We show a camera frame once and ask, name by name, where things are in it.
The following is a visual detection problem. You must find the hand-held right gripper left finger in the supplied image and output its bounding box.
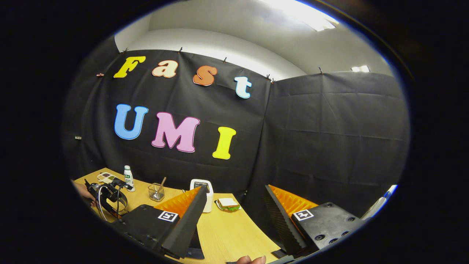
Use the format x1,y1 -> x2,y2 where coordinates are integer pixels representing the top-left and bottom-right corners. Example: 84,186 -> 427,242
112,186 -> 208,259

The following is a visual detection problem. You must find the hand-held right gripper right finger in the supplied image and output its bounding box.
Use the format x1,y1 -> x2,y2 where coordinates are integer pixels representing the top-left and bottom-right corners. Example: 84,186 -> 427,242
265,184 -> 365,256

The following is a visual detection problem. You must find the black induction cooktop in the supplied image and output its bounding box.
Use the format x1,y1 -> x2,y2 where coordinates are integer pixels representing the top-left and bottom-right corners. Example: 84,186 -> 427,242
187,227 -> 206,260

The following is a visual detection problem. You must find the white divided bean dish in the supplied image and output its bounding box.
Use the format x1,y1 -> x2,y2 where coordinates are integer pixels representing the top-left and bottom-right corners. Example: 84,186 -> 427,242
97,172 -> 118,184

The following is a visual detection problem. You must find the white green-label drink bottle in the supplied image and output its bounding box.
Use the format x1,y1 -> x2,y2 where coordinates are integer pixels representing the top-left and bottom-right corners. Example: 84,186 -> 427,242
123,165 -> 136,192

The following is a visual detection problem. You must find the white toaster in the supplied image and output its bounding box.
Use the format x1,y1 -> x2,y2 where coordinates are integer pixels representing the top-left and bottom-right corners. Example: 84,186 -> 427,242
190,179 -> 214,213

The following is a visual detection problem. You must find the sandwich with lettuce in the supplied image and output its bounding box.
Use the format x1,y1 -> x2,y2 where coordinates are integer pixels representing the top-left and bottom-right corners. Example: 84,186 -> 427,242
216,197 -> 241,212

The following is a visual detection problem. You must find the black backdrop cloth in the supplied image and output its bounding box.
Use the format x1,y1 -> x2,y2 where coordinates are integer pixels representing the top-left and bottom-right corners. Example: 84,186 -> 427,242
62,37 -> 410,224

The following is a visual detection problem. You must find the metal wire utensil basket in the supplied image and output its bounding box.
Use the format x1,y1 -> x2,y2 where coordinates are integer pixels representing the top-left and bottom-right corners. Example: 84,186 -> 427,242
148,183 -> 165,202

